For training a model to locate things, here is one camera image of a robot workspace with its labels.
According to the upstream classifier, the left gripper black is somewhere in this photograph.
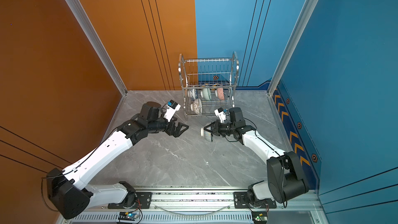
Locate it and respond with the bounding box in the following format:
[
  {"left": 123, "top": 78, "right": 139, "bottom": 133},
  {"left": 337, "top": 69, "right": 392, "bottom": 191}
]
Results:
[{"left": 148, "top": 114, "right": 190, "bottom": 137}]

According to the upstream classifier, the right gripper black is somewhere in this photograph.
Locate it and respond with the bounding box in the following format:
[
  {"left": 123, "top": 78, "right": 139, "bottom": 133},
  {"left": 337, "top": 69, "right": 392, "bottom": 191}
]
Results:
[{"left": 204, "top": 120, "right": 236, "bottom": 137}]

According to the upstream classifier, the white brown lattice bowl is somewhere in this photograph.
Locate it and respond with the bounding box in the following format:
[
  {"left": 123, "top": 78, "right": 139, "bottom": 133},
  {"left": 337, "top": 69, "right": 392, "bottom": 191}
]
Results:
[{"left": 191, "top": 99, "right": 203, "bottom": 115}]

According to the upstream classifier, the pale green ribbed bowl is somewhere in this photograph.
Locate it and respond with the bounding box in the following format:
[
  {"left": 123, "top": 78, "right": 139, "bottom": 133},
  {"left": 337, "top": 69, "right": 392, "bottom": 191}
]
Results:
[{"left": 201, "top": 88, "right": 211, "bottom": 101}]

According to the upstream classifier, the blue floral white bowl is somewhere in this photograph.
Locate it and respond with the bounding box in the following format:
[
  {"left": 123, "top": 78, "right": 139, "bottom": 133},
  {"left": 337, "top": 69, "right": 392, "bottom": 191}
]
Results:
[{"left": 188, "top": 88, "right": 198, "bottom": 101}]

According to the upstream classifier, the stainless steel dish rack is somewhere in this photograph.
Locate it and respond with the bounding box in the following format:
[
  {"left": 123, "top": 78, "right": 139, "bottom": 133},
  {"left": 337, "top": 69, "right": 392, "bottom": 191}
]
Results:
[{"left": 178, "top": 51, "right": 239, "bottom": 116}]

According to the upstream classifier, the dark blue petal bowl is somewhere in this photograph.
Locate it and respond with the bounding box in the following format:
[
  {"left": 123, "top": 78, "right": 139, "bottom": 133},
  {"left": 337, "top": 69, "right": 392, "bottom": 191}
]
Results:
[{"left": 201, "top": 127, "right": 213, "bottom": 142}]

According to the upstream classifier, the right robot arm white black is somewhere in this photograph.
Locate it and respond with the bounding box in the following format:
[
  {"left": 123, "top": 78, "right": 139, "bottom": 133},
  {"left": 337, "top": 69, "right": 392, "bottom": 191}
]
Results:
[{"left": 201, "top": 107, "right": 310, "bottom": 208}]

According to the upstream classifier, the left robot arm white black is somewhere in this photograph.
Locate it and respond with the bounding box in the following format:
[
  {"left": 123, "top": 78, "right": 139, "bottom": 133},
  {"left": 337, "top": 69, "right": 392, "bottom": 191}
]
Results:
[{"left": 44, "top": 100, "right": 189, "bottom": 219}]

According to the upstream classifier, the right green circuit board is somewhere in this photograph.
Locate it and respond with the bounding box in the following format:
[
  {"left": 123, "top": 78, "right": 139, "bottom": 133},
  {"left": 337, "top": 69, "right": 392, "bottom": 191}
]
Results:
[{"left": 251, "top": 212, "right": 268, "bottom": 224}]

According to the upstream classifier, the green circuit board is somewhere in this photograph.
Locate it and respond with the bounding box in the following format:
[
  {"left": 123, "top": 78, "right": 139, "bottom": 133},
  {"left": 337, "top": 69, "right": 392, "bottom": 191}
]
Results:
[
  {"left": 117, "top": 212, "right": 141, "bottom": 224},
  {"left": 251, "top": 212, "right": 268, "bottom": 224}
]

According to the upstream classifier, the left green circuit board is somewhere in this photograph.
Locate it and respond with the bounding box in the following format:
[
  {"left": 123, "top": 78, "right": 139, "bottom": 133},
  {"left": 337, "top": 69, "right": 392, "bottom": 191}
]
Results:
[{"left": 117, "top": 212, "right": 141, "bottom": 224}]

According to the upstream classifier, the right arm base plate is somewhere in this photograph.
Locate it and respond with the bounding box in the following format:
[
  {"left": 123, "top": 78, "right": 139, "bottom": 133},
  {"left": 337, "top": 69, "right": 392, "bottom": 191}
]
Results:
[{"left": 233, "top": 191, "right": 277, "bottom": 209}]

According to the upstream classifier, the aluminium front rail frame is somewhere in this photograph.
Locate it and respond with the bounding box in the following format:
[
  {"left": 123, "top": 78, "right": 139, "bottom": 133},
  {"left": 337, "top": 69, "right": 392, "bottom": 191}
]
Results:
[{"left": 57, "top": 187, "right": 329, "bottom": 224}]

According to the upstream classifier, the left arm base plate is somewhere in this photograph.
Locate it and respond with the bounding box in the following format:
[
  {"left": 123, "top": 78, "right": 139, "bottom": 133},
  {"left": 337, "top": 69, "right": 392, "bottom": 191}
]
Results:
[{"left": 122, "top": 192, "right": 152, "bottom": 209}]

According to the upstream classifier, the clear cable on rail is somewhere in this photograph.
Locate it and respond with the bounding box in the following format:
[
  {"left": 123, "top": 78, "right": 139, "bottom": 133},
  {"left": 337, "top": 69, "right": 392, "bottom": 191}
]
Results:
[{"left": 151, "top": 203, "right": 234, "bottom": 217}]

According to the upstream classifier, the right aluminium corner post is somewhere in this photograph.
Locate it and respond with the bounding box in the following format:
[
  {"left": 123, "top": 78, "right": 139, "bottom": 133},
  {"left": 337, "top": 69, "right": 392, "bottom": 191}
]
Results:
[{"left": 267, "top": 0, "right": 319, "bottom": 96}]

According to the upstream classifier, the aluminium corner post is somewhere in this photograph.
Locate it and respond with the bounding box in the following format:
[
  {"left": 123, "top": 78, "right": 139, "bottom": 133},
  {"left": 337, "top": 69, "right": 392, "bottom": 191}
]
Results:
[
  {"left": 267, "top": 0, "right": 319, "bottom": 96},
  {"left": 65, "top": 0, "right": 127, "bottom": 96}
]

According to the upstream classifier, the left aluminium corner post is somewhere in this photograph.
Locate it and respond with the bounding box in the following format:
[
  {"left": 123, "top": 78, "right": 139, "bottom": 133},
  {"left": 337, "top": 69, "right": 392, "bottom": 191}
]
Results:
[{"left": 65, "top": 0, "right": 127, "bottom": 96}]

